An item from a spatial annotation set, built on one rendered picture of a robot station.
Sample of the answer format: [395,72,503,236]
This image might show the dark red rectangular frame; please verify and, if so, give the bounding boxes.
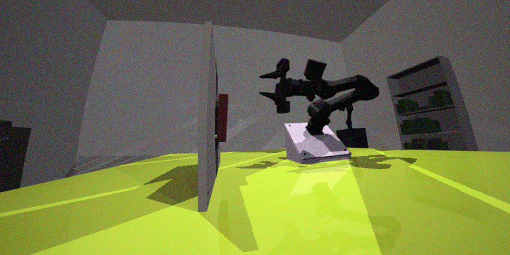
[215,94,228,142]

